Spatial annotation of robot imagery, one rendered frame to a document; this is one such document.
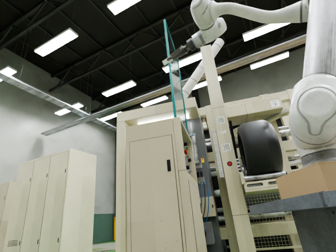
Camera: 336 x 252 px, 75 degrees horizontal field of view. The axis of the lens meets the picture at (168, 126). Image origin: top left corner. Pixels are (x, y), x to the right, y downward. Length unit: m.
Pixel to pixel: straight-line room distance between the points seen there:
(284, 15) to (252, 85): 11.51
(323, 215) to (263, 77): 12.16
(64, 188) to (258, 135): 3.50
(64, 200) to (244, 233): 3.23
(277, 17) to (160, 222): 1.28
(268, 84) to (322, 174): 11.90
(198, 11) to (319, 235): 1.12
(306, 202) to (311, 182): 0.17
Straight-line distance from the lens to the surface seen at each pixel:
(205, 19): 1.33
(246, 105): 2.63
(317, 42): 1.01
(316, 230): 1.01
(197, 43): 1.44
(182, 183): 1.37
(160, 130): 1.50
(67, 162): 4.59
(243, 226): 2.08
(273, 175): 2.06
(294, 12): 1.35
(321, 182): 0.90
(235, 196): 2.08
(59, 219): 4.47
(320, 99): 0.82
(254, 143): 1.99
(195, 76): 2.90
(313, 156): 1.02
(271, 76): 12.92
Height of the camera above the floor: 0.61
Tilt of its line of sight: 24 degrees up
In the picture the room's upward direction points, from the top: 5 degrees counter-clockwise
